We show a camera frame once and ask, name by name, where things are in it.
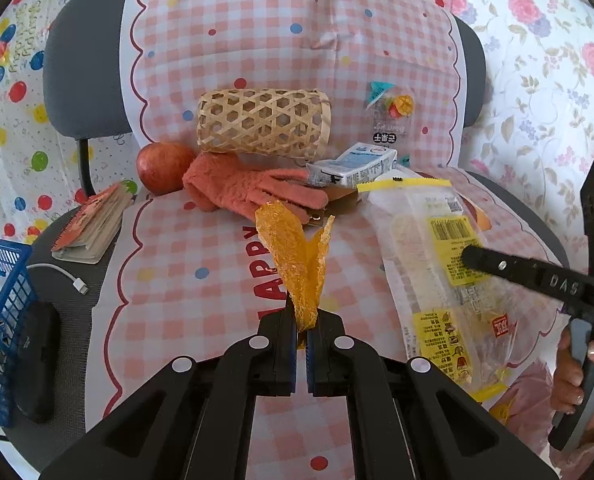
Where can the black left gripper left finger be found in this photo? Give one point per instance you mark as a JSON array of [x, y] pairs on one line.
[[193, 419]]

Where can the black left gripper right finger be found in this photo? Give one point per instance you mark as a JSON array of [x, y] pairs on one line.
[[409, 420]]

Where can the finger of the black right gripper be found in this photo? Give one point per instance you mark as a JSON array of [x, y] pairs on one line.
[[517, 269]]

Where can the yellow clear food wrapper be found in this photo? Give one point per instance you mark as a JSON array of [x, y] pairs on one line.
[[457, 318]]

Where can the brown cardboard piece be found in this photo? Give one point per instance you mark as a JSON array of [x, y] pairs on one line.
[[341, 201]]

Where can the orange knit glove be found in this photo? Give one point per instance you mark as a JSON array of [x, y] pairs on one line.
[[223, 181]]

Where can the white blue milk carton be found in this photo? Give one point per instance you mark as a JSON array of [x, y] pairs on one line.
[[362, 163]]

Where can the clear fruit snack bag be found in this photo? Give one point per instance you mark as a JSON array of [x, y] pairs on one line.
[[391, 108]]

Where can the woven bamboo basket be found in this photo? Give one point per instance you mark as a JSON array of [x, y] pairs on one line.
[[294, 124]]

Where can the right hand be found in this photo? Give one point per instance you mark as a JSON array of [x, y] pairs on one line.
[[567, 393]]

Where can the pink fluffy clothing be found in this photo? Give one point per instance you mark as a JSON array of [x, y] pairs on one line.
[[525, 410]]

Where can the black flat device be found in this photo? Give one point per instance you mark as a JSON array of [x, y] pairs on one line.
[[37, 358]]

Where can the floral pattern backdrop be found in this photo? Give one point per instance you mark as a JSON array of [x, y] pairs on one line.
[[535, 134]]

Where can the small orange notebook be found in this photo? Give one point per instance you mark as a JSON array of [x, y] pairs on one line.
[[90, 231]]

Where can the blue plastic basket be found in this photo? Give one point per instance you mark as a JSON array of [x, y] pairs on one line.
[[16, 295]]

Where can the red apple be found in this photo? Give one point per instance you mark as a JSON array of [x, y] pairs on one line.
[[162, 165]]

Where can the balloon pattern backdrop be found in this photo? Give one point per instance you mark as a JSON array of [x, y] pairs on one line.
[[39, 177]]

